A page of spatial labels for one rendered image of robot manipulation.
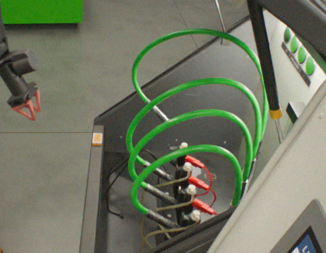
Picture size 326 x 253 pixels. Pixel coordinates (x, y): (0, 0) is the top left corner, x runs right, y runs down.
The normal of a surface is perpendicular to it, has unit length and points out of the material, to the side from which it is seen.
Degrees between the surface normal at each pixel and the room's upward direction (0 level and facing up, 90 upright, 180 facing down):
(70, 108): 0
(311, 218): 76
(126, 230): 0
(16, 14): 90
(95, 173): 0
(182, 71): 90
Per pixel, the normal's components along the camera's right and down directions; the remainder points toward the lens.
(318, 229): -0.94, -0.25
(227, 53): 0.05, 0.59
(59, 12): 0.28, 0.59
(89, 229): 0.11, -0.80
